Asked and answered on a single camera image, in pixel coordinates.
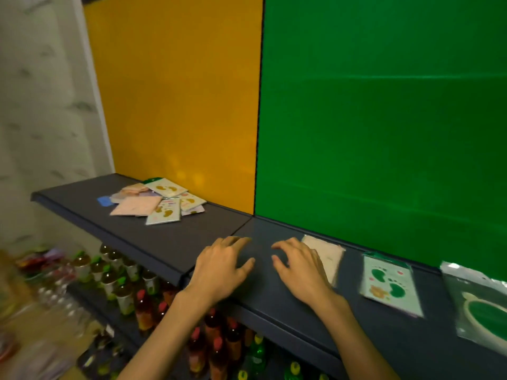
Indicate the person's right forearm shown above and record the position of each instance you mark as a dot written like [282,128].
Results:
[352,344]

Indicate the person's right thumb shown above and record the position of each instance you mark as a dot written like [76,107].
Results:
[280,267]

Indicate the green footprint print packet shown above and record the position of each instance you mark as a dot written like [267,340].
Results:
[390,284]

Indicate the green bottle with yellow cap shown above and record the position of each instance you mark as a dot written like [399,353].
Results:
[257,354]
[242,375]
[294,371]

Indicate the row of brown tea bottles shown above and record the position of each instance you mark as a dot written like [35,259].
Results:
[115,280]

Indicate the person's left hand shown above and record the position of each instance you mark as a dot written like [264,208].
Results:
[214,275]

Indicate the white shelf upright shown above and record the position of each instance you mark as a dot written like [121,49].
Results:
[93,98]

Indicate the person's left thumb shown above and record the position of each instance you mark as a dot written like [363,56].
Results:
[245,267]

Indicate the beige flat packet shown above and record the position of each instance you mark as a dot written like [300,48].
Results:
[330,255]

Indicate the person's left forearm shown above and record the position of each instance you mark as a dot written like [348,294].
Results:
[166,340]

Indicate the yellow back panel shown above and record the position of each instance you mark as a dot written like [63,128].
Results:
[178,94]

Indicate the group of clear water bottles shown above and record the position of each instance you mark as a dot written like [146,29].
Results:
[65,308]

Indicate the heap of colourful snack packets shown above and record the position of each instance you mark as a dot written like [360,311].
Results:
[41,263]

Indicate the group of dark bottles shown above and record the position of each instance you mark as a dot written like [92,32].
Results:
[103,358]

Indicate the green back panel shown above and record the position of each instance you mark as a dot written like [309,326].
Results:
[384,114]

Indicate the dark grey shelf board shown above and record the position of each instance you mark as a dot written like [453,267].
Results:
[158,237]
[396,340]

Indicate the pile of printed flat packets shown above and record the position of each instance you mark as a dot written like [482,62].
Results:
[162,205]

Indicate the small blue card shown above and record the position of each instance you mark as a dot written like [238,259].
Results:
[105,201]

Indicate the person's right hand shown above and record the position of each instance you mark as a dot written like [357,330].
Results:
[307,279]

